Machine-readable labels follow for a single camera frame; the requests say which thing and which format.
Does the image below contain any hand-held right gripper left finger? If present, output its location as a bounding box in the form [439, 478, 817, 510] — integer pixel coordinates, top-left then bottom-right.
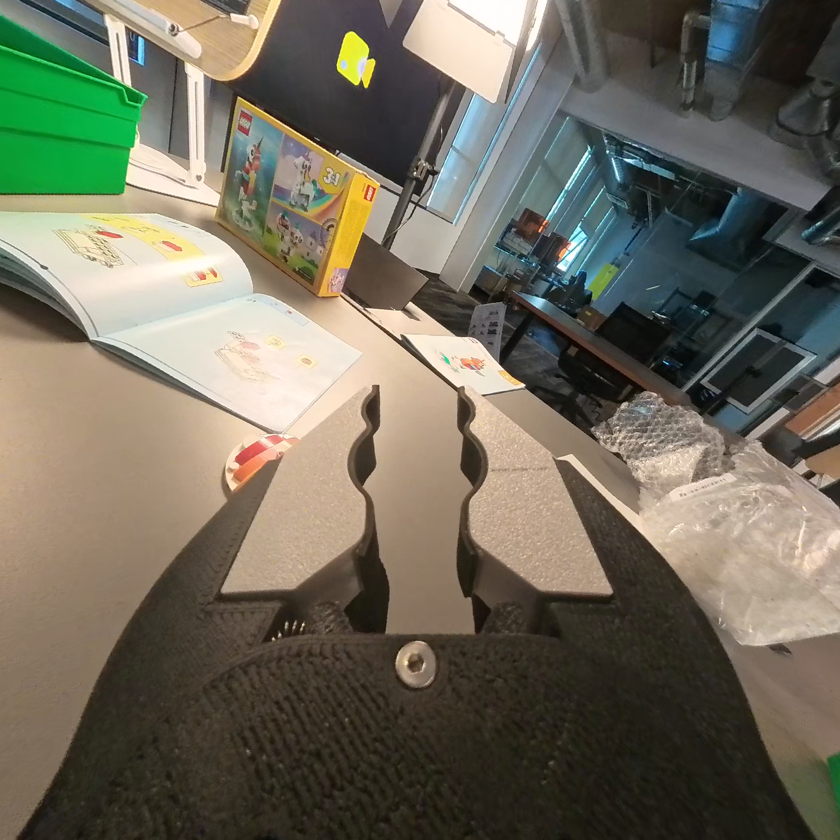
[220, 385, 389, 602]

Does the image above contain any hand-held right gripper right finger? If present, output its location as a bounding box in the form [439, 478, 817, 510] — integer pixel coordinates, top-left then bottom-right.
[456, 386, 618, 603]

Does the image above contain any round rainbow lego build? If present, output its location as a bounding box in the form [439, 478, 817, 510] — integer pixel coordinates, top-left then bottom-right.
[224, 433, 301, 490]

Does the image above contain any small closed lego leaflet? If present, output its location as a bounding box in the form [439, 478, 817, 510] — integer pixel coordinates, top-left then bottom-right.
[401, 333, 526, 396]

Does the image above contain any open lego instruction booklet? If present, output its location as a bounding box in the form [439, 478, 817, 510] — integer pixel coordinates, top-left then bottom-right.
[0, 213, 363, 434]

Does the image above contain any yellow lego set box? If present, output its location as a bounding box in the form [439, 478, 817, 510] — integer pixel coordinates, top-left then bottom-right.
[216, 97, 382, 298]

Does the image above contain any bubble wrap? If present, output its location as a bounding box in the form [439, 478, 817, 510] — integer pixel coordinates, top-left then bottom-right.
[591, 391, 727, 490]

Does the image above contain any black office chair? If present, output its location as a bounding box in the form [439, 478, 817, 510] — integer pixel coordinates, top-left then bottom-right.
[556, 302, 657, 422]

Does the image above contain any long brown table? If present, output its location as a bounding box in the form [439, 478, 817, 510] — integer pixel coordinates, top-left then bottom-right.
[508, 292, 694, 409]

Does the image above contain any white printed sign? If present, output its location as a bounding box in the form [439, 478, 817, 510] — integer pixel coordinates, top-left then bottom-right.
[469, 302, 507, 359]

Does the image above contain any clear plastic bag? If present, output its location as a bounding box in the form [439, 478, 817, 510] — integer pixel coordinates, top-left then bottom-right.
[639, 440, 840, 648]

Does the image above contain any black flat plate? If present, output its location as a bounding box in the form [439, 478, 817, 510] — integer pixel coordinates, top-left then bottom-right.
[341, 233, 429, 313]

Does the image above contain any black light stand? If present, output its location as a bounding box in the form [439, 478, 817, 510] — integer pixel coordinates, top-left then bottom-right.
[381, 84, 462, 252]

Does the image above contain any green plastic object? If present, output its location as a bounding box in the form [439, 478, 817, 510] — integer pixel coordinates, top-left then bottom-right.
[820, 751, 840, 840]

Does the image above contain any black screen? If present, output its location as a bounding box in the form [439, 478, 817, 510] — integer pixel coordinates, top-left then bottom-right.
[230, 0, 475, 193]

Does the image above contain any white light panel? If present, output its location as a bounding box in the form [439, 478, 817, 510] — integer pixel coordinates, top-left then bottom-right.
[402, 0, 550, 103]

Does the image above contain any yellow camera sticker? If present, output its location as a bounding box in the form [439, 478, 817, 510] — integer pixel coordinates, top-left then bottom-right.
[335, 31, 377, 88]

